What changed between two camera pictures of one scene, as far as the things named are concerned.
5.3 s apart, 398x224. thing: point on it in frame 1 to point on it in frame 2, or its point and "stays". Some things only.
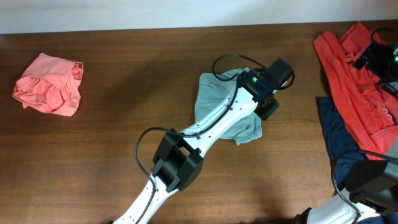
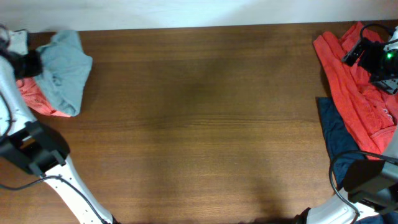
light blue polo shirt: (214, 90) to (66, 66)
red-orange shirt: (370, 111) stays
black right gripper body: (384, 65) stays
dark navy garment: (341, 139) stays
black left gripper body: (266, 111) to (30, 65)
